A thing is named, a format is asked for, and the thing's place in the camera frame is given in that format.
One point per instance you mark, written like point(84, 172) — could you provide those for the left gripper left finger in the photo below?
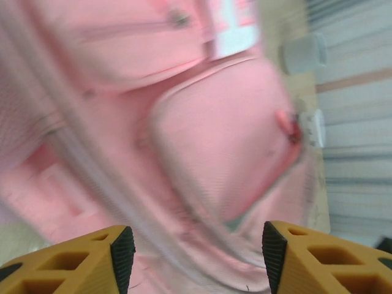
point(76, 269)

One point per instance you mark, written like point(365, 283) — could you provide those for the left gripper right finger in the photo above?
point(321, 269)

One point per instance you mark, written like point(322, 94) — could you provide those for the pink backpack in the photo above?
point(214, 137)

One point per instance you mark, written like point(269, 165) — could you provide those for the white alarm clock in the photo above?
point(314, 128)

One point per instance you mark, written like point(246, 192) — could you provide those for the grey cup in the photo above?
point(303, 55)

